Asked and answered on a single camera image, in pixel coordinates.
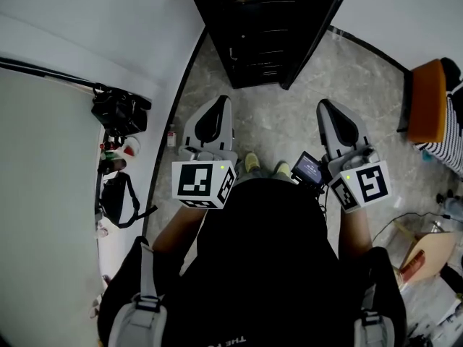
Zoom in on person's yellow shoe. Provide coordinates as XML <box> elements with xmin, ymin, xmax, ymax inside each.
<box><xmin>272</xmin><ymin>160</ymin><xmax>292</xmax><ymax>177</ymax></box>
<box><xmin>244</xmin><ymin>151</ymin><xmax>262</xmax><ymax>174</ymax></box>

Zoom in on person's black shirt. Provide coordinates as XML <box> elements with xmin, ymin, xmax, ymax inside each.
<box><xmin>96</xmin><ymin>176</ymin><xmax>408</xmax><ymax>347</ymax></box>

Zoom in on small black display device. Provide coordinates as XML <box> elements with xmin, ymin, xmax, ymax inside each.
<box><xmin>289</xmin><ymin>150</ymin><xmax>326</xmax><ymax>189</ymax></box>

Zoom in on person's right forearm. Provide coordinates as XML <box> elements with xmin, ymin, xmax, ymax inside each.
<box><xmin>339</xmin><ymin>207</ymin><xmax>374</xmax><ymax>260</ymax></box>

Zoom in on small clear bottle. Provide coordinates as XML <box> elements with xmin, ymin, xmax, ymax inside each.
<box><xmin>166</xmin><ymin>124</ymin><xmax>179</xmax><ymax>149</ymax></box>

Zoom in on person's left yellow shoe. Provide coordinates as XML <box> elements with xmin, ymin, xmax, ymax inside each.
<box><xmin>244</xmin><ymin>151</ymin><xmax>262</xmax><ymax>174</ymax></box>

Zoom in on person's right yellow shoe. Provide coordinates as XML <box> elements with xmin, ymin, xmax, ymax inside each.
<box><xmin>272</xmin><ymin>160</ymin><xmax>292</xmax><ymax>177</ymax></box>

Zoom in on grey left backpack strap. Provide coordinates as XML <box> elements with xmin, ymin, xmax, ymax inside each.
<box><xmin>107</xmin><ymin>236</ymin><xmax>169</xmax><ymax>347</ymax></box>

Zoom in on white papers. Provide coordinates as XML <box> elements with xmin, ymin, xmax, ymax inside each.
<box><xmin>399</xmin><ymin>276</ymin><xmax>463</xmax><ymax>340</ymax></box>

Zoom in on red white cup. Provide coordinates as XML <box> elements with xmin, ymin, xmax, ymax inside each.
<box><xmin>122</xmin><ymin>135</ymin><xmax>142</xmax><ymax>157</ymax></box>

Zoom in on black floor cable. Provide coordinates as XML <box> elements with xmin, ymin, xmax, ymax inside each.
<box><xmin>372</xmin><ymin>211</ymin><xmax>454</xmax><ymax>246</ymax></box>

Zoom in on orange chair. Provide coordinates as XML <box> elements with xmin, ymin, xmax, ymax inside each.
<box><xmin>396</xmin><ymin>58</ymin><xmax>454</xmax><ymax>145</ymax></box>

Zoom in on grey backpack strap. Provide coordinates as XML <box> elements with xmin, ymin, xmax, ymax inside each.
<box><xmin>107</xmin><ymin>236</ymin><xmax>169</xmax><ymax>347</ymax></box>
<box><xmin>352</xmin><ymin>287</ymin><xmax>396</xmax><ymax>347</ymax></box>

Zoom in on person's left forearm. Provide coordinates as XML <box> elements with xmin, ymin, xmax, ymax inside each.
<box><xmin>151</xmin><ymin>205</ymin><xmax>209</xmax><ymax>257</ymax></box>

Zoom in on red book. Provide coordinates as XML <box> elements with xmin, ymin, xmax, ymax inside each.
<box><xmin>397</xmin><ymin>249</ymin><xmax>426</xmax><ymax>282</ymax></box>

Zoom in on black mini fridge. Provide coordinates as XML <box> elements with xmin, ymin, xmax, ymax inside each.
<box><xmin>186</xmin><ymin>0</ymin><xmax>357</xmax><ymax>91</ymax></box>

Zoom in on cardboard sheet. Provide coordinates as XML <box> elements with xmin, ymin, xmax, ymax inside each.
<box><xmin>397</xmin><ymin>231</ymin><xmax>459</xmax><ymax>282</ymax></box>

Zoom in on grey right backpack strap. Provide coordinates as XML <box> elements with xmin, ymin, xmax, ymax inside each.
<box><xmin>352</xmin><ymin>287</ymin><xmax>396</xmax><ymax>347</ymax></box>

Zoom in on dark bottle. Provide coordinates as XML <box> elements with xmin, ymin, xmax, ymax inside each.
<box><xmin>98</xmin><ymin>157</ymin><xmax>128</xmax><ymax>175</ymax></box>

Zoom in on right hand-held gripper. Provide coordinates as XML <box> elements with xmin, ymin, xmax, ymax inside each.
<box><xmin>315</xmin><ymin>98</ymin><xmax>393</xmax><ymax>215</ymax></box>

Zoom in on black white striped garment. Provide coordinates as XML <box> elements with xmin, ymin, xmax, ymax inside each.
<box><xmin>420</xmin><ymin>57</ymin><xmax>463</xmax><ymax>179</ymax></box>

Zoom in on person's blue jeans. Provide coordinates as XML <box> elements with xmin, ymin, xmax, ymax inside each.
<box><xmin>234</xmin><ymin>166</ymin><xmax>296</xmax><ymax>186</ymax></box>

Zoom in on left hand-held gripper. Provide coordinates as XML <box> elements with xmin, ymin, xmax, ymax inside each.
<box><xmin>170</xmin><ymin>95</ymin><xmax>238</xmax><ymax>210</ymax></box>

